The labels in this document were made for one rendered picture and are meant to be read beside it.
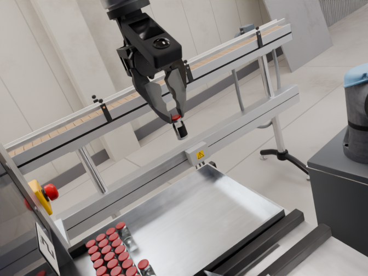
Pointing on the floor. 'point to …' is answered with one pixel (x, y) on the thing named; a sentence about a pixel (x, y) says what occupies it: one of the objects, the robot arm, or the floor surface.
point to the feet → (285, 159)
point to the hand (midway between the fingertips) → (175, 115)
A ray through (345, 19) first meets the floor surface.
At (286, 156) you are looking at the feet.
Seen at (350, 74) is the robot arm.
